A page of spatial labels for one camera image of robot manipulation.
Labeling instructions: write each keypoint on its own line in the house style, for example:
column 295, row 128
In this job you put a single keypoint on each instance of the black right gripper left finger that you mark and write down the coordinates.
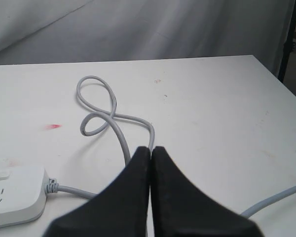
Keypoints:
column 120, row 210

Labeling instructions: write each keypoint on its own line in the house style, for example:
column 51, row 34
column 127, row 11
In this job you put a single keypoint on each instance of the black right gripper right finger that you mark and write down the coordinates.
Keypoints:
column 180, row 209

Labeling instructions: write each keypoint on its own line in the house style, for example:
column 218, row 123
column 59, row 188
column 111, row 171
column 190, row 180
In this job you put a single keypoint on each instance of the white power strip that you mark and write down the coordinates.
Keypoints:
column 22, row 194

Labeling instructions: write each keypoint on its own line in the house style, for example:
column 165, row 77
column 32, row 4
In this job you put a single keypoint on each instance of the black metal stand pole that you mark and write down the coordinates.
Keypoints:
column 288, row 45

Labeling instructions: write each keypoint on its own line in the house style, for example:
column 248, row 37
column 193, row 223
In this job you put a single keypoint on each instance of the grey backdrop cloth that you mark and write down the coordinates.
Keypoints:
column 59, row 31

